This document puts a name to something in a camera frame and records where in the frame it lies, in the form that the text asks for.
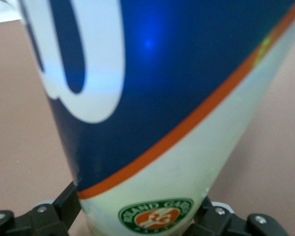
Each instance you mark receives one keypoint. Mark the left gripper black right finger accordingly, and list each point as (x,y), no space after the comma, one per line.
(223,223)

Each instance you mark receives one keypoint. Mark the brown table mat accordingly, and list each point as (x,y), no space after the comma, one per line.
(14,123)

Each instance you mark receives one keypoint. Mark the blue white tennis ball can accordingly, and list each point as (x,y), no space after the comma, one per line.
(174,98)

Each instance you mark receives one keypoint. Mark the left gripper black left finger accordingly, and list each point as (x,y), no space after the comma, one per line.
(39,221)

